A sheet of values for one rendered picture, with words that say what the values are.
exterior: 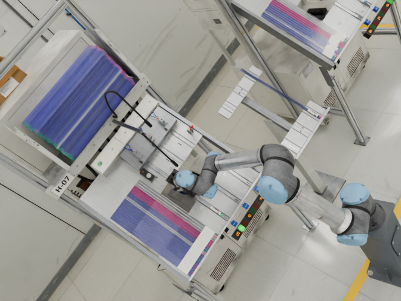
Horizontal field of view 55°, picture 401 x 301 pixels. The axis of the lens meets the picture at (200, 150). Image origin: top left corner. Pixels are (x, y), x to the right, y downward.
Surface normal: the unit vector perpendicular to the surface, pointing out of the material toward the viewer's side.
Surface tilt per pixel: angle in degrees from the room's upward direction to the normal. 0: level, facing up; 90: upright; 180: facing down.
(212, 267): 90
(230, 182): 43
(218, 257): 90
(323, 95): 90
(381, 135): 0
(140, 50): 90
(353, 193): 8
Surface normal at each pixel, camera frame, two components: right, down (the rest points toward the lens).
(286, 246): -0.55, -0.57
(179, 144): 0.01, -0.25
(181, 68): 0.61, 0.23
